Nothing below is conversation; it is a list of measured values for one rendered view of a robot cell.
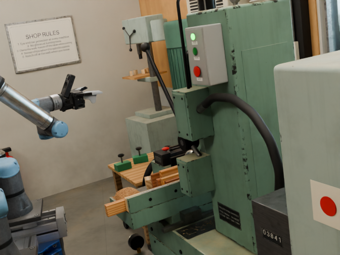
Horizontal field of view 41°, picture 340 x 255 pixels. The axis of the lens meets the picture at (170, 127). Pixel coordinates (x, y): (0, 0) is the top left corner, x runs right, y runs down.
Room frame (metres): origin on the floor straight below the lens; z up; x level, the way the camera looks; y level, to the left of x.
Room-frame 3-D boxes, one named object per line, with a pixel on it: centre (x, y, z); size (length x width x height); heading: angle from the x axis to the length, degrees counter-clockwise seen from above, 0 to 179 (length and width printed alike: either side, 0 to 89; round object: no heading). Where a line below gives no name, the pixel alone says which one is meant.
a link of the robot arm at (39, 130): (2.07, 0.57, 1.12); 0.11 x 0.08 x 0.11; 37
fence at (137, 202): (1.55, -0.09, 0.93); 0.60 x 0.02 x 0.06; 116
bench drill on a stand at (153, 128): (4.00, 0.07, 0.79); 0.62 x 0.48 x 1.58; 28
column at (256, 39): (1.35, -0.25, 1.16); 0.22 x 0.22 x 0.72; 26
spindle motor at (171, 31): (1.61, -0.12, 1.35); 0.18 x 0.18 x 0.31
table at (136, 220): (1.68, -0.03, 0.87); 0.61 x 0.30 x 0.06; 116
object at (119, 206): (1.54, 0.02, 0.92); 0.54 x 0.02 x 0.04; 116
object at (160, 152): (1.76, 0.01, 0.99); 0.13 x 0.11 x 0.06; 116
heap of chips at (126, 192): (1.56, 0.19, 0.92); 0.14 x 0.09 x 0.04; 26
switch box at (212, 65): (1.26, -0.13, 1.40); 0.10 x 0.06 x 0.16; 26
